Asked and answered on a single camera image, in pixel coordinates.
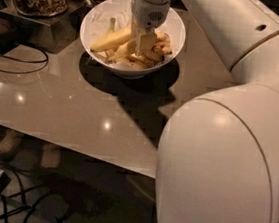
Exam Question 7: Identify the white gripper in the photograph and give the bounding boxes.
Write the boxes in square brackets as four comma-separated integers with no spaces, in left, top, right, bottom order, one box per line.
[131,0,170,55]

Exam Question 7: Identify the spotted yellow banana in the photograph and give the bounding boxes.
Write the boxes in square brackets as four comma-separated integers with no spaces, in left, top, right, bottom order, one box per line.
[108,39,136,62]

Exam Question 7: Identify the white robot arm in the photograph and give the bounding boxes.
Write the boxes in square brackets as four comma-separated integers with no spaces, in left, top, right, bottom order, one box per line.
[132,0,279,223]

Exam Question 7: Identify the small banana at right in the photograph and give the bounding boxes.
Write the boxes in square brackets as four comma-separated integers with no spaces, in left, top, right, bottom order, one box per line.
[144,32,173,63]

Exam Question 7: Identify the large top yellow banana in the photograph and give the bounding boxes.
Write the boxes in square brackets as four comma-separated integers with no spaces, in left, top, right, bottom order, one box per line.
[90,18,132,53]

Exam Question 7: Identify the low banana in bowl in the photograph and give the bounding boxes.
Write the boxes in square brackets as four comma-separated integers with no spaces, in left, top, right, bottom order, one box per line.
[105,49,155,70]

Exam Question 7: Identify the white ceramic bowl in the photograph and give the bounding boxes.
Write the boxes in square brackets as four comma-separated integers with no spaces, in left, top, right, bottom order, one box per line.
[74,0,190,86]

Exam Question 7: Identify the left beige slipper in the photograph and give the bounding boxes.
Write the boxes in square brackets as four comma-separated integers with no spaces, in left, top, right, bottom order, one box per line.
[0,129,24,160]

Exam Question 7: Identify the black cable on table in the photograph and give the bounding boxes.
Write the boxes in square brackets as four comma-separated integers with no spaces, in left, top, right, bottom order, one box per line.
[0,40,51,79]

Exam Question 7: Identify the black floor cables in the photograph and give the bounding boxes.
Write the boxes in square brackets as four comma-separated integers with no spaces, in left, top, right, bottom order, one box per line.
[0,146,85,223]

